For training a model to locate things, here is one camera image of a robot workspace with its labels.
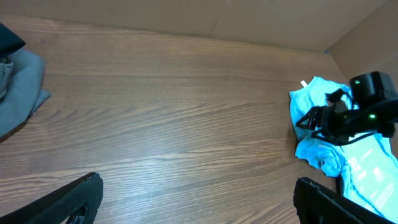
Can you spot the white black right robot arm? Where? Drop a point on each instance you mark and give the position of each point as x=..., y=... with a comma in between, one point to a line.
x=375, y=98

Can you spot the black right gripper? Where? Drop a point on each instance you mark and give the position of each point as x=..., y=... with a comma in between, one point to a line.
x=315, y=203

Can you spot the folded black t-shirt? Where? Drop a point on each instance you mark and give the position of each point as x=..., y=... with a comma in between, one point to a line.
x=9, y=41

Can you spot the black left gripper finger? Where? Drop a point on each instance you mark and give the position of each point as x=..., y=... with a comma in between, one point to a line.
x=76, y=202

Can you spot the light blue printed t-shirt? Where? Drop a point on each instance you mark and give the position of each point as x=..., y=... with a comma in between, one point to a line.
x=368, y=168

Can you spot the folded grey t-shirt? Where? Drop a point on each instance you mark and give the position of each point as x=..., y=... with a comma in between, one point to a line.
x=21, y=91

